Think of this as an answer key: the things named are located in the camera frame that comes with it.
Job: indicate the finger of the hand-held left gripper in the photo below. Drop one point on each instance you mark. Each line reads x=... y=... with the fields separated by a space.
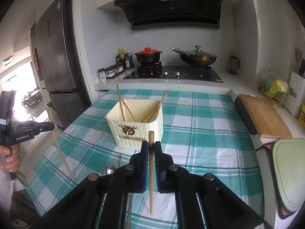
x=43 y=127

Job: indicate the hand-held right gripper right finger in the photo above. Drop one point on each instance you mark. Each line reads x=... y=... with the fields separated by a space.
x=157 y=171

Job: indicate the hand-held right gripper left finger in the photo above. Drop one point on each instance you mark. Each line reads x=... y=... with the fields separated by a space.
x=144 y=169

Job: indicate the wooden chopstick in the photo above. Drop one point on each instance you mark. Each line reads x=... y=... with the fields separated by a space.
x=120 y=102
x=150 y=202
x=127 y=111
x=64 y=157
x=158 y=101
x=154 y=108
x=119 y=161

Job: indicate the cream ribbed utensil box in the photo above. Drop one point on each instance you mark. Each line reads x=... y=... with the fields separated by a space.
x=114 y=133

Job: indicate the person's left forearm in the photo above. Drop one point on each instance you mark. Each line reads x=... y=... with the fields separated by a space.
x=6 y=193

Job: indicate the person's left hand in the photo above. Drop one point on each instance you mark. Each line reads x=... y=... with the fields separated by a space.
x=12 y=161

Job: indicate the cardboard box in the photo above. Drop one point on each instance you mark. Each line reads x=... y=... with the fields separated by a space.
x=56 y=118

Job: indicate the dining table with chairs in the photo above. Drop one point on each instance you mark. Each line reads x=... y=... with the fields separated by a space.
x=31 y=102

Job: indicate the teal plaid tablecloth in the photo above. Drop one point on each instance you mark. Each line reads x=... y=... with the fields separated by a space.
x=202 y=133

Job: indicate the red hanging cloth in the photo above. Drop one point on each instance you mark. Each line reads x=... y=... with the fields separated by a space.
x=36 y=59

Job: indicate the grey refrigerator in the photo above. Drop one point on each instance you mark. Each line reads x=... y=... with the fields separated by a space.
x=57 y=59

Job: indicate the white label spice jar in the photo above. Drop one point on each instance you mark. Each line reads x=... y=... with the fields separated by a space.
x=101 y=75

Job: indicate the black gas hob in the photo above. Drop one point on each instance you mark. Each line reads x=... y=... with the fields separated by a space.
x=171 y=75

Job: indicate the black rolled mat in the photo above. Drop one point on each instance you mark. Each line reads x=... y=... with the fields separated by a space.
x=245 y=116

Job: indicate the yellow cap sauce bottle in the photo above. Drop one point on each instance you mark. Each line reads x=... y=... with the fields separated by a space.
x=121 y=57

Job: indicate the dark sauce bottle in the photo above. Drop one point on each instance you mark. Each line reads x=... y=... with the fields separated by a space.
x=129 y=60

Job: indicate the black clay pot red lid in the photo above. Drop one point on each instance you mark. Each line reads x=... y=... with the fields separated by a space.
x=147 y=56

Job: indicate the wooden cutting board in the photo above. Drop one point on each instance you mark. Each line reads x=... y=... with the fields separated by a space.
x=264 y=116

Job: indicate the wok with glass lid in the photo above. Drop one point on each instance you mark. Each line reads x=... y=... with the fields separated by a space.
x=197 y=58

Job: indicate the dark grey tray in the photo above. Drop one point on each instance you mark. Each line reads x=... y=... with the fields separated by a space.
x=276 y=195

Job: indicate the glass jug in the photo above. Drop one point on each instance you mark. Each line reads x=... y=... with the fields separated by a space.
x=233 y=64

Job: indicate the green cutting board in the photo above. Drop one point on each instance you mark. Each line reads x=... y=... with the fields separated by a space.
x=290 y=171

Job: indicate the yellow green plastic bags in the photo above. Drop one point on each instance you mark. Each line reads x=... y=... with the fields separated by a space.
x=274 y=85

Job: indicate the yellow printed cup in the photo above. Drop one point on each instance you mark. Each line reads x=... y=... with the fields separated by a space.
x=302 y=115

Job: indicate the white knife holder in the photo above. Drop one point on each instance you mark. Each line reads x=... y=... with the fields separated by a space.
x=297 y=95

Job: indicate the black range hood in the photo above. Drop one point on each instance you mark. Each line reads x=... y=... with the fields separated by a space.
x=174 y=12

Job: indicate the black door frame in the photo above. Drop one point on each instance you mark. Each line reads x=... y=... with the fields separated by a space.
x=76 y=52

